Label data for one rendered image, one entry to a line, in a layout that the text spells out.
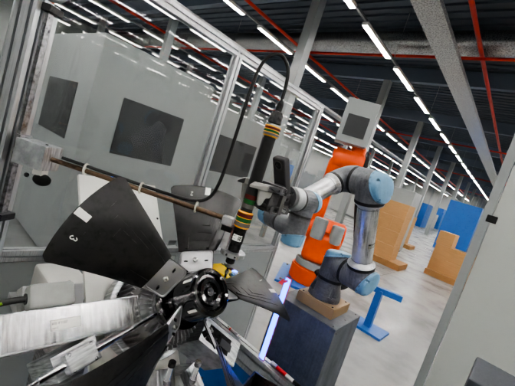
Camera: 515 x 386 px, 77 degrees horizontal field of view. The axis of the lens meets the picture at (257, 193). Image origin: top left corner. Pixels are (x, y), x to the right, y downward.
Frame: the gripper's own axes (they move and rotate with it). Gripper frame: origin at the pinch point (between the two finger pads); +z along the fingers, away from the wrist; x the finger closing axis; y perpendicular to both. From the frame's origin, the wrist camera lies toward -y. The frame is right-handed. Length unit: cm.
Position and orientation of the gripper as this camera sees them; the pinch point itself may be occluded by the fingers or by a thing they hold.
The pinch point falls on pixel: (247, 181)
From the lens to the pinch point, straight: 85.1
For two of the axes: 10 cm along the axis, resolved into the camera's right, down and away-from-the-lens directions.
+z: -6.4, -1.3, -7.5
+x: -7.0, -3.0, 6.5
